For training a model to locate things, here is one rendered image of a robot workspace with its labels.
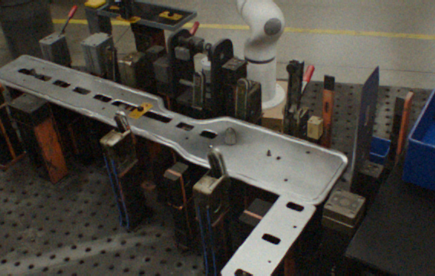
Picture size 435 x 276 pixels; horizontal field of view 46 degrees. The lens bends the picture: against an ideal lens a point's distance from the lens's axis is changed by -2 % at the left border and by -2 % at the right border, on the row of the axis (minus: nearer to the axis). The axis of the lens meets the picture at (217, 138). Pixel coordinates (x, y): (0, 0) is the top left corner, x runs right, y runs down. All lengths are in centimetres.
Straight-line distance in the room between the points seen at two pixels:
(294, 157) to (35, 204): 94
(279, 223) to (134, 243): 57
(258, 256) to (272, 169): 30
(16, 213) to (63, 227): 20
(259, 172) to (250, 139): 15
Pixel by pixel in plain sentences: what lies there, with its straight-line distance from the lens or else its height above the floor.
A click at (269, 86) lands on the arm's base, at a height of 86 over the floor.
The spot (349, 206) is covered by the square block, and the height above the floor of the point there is 106.
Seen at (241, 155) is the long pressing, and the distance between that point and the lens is 146.
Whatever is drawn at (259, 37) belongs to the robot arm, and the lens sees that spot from 183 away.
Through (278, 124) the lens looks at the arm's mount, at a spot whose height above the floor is 75.
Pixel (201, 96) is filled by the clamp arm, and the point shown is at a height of 103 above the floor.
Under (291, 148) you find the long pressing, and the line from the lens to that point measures 148.
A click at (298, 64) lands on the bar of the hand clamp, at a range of 146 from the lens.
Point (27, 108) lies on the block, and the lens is 180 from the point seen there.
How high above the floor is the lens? 193
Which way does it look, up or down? 37 degrees down
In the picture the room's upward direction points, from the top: 5 degrees counter-clockwise
